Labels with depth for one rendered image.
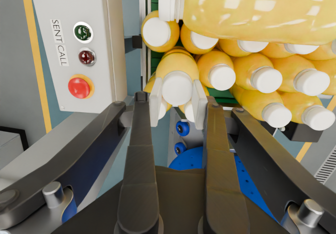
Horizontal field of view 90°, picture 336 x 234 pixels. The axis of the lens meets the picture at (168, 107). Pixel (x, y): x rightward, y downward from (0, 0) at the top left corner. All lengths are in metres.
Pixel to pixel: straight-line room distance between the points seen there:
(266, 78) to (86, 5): 0.29
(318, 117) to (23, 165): 0.94
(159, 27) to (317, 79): 0.25
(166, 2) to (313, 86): 0.26
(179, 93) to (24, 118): 2.00
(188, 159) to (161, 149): 1.29
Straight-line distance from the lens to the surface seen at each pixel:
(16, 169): 0.91
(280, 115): 0.35
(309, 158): 2.22
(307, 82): 0.34
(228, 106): 0.45
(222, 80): 0.28
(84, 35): 0.29
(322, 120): 0.39
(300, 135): 0.53
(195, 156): 0.48
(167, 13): 0.22
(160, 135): 1.65
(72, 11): 0.31
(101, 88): 0.31
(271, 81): 0.31
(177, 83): 0.20
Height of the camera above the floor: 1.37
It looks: 65 degrees down
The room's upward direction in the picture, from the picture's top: 173 degrees counter-clockwise
